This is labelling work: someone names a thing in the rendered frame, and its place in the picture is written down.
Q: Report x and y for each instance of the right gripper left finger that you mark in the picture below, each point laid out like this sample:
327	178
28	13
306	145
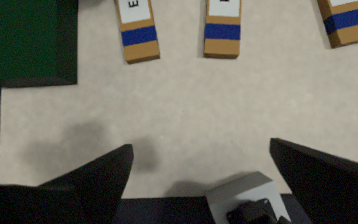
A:
89	194

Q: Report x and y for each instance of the green flat rectangular platform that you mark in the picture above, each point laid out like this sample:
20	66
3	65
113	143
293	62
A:
38	42

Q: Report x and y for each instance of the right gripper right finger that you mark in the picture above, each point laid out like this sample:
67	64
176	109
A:
325	185

